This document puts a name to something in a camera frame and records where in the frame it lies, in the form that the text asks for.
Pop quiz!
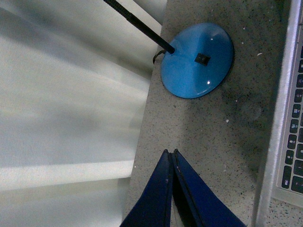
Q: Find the black lamp power cable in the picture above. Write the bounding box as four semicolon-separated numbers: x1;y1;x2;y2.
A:
152;49;167;65

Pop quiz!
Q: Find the grey laptop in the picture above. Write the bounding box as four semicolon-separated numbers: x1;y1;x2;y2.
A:
252;0;303;227

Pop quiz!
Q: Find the white curtain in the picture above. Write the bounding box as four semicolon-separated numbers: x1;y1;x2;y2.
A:
0;0;157;227

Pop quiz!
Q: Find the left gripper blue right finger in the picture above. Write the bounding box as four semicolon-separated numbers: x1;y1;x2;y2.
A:
173;149;245;227

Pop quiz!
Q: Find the blue desk lamp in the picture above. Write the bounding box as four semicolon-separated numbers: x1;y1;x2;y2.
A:
106;0;234;99

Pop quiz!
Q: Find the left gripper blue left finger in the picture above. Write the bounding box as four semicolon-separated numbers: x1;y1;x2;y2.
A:
121;150;173;227

